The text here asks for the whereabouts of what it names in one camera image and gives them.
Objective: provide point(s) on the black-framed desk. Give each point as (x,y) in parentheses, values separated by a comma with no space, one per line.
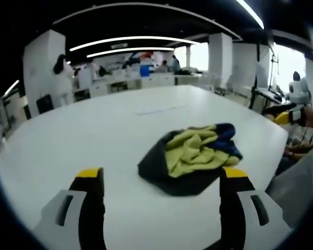
(267,95)

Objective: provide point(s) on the blue box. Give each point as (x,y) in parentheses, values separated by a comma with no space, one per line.
(145,70)

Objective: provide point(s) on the yellow-green black blue garment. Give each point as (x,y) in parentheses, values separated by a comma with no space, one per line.
(187,159)

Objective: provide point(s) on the person's grey clothing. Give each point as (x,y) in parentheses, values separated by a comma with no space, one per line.
(297,187)

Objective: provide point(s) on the row of white cabinets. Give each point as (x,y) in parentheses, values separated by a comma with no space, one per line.
(146,82)

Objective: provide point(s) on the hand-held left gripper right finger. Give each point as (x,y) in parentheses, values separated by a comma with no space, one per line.
(250,208)

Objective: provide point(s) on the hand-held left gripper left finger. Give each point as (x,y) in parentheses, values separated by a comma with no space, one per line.
(67,208)

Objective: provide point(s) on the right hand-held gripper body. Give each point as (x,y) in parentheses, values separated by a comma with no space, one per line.
(299,89)

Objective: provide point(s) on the thin metal stand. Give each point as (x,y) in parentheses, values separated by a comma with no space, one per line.
(274,67)

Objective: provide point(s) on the long ceiling light strip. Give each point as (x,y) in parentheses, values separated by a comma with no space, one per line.
(135,40)
(253,13)
(130,51)

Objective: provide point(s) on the black chair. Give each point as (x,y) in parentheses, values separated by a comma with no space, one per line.
(45,104)

